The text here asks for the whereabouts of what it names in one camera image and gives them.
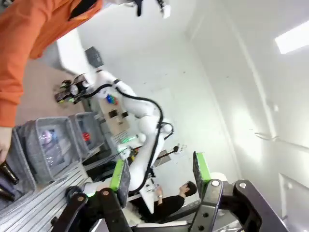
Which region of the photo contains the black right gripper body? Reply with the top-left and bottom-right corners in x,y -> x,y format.
62,82 -> 79,103

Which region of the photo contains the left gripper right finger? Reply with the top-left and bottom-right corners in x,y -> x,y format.
188,151 -> 264,232

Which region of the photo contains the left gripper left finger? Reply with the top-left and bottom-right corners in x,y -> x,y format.
52,159 -> 132,232

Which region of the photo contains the clear plastic bottle blue cap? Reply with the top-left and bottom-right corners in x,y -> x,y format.
41,129 -> 57,148

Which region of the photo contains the brown glass bottle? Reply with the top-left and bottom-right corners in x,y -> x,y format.
0,187 -> 15,202
0,161 -> 19,186

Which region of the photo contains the grey fabric basket Can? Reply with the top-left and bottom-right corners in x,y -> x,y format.
69,112 -> 105,159

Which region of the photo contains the grey fabric basket Plastic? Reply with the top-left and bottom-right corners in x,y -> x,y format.
23,116 -> 83,184

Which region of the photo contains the grey fabric basket Bottle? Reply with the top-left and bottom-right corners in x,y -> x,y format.
0,125 -> 37,211

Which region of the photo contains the person's right hand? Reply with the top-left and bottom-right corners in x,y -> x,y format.
0,126 -> 13,161

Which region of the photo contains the white table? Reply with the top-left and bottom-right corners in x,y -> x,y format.
56,33 -> 91,74

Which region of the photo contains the seated person in black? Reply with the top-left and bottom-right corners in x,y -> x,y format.
131,181 -> 199,223

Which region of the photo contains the wooden board with parts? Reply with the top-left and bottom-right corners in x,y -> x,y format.
98,93 -> 132,137

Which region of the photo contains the person in orange hoodie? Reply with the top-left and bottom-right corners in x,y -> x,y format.
0,0 -> 104,128

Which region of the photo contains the ceiling light panel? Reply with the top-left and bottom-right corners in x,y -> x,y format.
275,25 -> 309,55

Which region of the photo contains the aluminium profile table frame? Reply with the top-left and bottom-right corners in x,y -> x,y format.
0,135 -> 119,232

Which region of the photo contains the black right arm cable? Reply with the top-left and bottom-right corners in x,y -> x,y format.
82,84 -> 175,191

